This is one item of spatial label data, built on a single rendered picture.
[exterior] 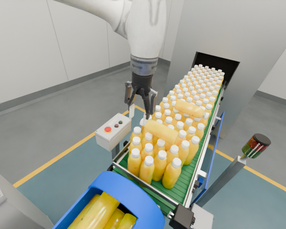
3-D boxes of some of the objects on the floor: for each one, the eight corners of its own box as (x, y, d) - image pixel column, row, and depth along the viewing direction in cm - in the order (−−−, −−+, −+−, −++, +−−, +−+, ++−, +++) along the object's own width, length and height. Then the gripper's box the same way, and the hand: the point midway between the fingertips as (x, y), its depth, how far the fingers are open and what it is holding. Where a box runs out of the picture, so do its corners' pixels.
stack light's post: (179, 223, 138) (237, 161, 68) (180, 219, 141) (237, 155, 71) (183, 226, 137) (246, 165, 67) (184, 221, 139) (246, 159, 69)
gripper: (113, 66, 50) (115, 116, 64) (163, 84, 43) (153, 135, 58) (126, 61, 55) (125, 108, 70) (172, 76, 48) (160, 125, 63)
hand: (138, 115), depth 62 cm, fingers open, 6 cm apart
